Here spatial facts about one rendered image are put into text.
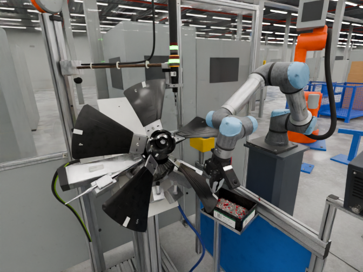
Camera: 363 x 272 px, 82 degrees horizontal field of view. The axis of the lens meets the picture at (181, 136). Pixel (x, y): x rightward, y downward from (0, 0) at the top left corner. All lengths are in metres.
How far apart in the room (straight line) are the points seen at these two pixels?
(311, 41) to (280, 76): 3.70
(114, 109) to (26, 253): 1.22
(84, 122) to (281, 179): 1.18
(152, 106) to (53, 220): 1.18
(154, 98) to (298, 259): 1.00
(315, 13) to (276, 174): 3.68
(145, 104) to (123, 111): 0.24
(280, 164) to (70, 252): 1.67
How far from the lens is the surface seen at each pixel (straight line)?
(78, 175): 0.98
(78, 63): 1.30
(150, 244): 1.34
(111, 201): 0.79
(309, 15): 4.74
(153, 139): 0.89
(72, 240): 1.96
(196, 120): 1.16
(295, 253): 1.21
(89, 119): 0.91
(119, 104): 1.27
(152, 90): 1.06
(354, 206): 0.90
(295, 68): 1.09
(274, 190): 1.52
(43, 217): 1.81
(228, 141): 0.78
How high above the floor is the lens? 1.52
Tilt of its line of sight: 18 degrees down
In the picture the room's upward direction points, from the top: 1 degrees counter-clockwise
